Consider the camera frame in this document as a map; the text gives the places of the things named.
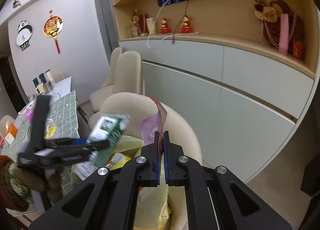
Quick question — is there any green milk carton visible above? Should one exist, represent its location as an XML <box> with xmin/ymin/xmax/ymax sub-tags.
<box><xmin>87</xmin><ymin>114</ymin><xmax>131</xmax><ymax>168</ymax></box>

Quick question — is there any yellow plastic trash bag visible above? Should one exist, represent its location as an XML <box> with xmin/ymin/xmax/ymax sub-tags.
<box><xmin>70</xmin><ymin>134</ymin><xmax>173</xmax><ymax>230</ymax></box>

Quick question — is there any red pink snack wrapper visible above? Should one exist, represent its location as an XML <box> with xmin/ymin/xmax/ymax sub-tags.
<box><xmin>139</xmin><ymin>96</ymin><xmax>168</xmax><ymax>158</ymax></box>

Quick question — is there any yellow snack packet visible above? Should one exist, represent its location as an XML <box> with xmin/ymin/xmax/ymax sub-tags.
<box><xmin>106</xmin><ymin>153</ymin><xmax>132</xmax><ymax>170</ymax></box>

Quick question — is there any left gloved hand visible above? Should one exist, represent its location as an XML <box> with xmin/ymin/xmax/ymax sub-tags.
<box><xmin>1</xmin><ymin>155</ymin><xmax>63</xmax><ymax>212</ymax></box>

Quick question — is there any green checkered tablecloth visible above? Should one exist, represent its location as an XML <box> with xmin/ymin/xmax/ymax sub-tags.
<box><xmin>0</xmin><ymin>90</ymin><xmax>81</xmax><ymax>195</ymax></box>

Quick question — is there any orange white tissue box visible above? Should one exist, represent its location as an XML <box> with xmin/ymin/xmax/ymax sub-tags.
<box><xmin>5</xmin><ymin>123</ymin><xmax>17</xmax><ymax>144</ymax></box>

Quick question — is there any pink plastic container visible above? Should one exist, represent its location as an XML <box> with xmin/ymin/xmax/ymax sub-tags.
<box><xmin>25</xmin><ymin>108</ymin><xmax>34</xmax><ymax>124</ymax></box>

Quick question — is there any beige chair across table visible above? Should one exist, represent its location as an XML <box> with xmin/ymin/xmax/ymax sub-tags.
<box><xmin>0</xmin><ymin>115</ymin><xmax>15</xmax><ymax>139</ymax></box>

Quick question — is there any near beige chair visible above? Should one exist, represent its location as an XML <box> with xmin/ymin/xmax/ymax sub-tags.
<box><xmin>88</xmin><ymin>92</ymin><xmax>202</xmax><ymax>229</ymax></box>

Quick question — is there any beige chair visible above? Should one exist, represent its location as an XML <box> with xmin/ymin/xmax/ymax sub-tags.
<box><xmin>89</xmin><ymin>51</ymin><xmax>144</xmax><ymax>113</ymax></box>
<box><xmin>100</xmin><ymin>47</ymin><xmax>123</xmax><ymax>89</ymax></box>
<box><xmin>88</xmin><ymin>92</ymin><xmax>202</xmax><ymax>229</ymax></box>

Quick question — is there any middle beige chair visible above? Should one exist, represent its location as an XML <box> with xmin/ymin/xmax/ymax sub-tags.
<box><xmin>89</xmin><ymin>51</ymin><xmax>144</xmax><ymax>113</ymax></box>

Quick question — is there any far beige chair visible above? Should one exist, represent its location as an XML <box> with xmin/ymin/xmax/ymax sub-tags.
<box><xmin>100</xmin><ymin>47</ymin><xmax>123</xmax><ymax>89</ymax></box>

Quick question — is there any left red figurine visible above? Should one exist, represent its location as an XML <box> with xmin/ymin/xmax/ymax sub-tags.
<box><xmin>159</xmin><ymin>18</ymin><xmax>171</xmax><ymax>34</ymax></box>

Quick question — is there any red figurine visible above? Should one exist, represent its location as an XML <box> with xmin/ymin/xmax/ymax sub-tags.
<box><xmin>159</xmin><ymin>18</ymin><xmax>171</xmax><ymax>34</ymax></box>
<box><xmin>180</xmin><ymin>15</ymin><xmax>194</xmax><ymax>33</ymax></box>

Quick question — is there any right red figurine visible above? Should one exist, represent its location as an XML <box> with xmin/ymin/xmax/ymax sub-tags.
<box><xmin>180</xmin><ymin>15</ymin><xmax>194</xmax><ymax>33</ymax></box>

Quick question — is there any red flower gift bag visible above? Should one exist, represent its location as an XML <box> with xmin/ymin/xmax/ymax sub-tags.
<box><xmin>254</xmin><ymin>0</ymin><xmax>305</xmax><ymax>60</ymax></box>

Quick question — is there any panda wall clock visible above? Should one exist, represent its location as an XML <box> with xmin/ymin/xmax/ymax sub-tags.
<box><xmin>16</xmin><ymin>20</ymin><xmax>33</xmax><ymax>52</ymax></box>

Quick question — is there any red gold wall ornament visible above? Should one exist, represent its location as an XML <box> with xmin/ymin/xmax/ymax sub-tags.
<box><xmin>43</xmin><ymin>10</ymin><xmax>63</xmax><ymax>54</ymax></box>

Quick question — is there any white charging cable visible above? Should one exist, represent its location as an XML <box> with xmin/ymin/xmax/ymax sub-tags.
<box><xmin>146</xmin><ymin>0</ymin><xmax>199</xmax><ymax>49</ymax></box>

